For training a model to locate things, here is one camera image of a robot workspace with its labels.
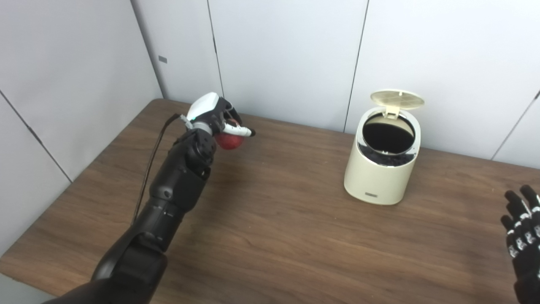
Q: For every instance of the small gray wall tag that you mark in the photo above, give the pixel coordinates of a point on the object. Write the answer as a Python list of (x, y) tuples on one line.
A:
[(163, 59)]

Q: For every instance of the cream round bin lid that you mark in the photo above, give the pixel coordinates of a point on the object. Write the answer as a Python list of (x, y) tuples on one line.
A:
[(396, 99)]

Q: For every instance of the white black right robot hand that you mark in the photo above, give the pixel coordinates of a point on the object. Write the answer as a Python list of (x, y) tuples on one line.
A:
[(527, 245)]

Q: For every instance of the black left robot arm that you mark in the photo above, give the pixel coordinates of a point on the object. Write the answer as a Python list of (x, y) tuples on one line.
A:
[(177, 185)]

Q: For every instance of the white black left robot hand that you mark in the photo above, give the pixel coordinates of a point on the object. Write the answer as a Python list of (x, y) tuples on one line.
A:
[(206, 107)]

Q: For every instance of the cream-colored round bin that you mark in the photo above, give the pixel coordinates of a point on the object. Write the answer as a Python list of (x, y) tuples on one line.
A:
[(375, 181)]

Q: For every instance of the red apple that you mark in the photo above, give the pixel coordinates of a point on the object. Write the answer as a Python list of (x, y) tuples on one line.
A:
[(230, 142)]

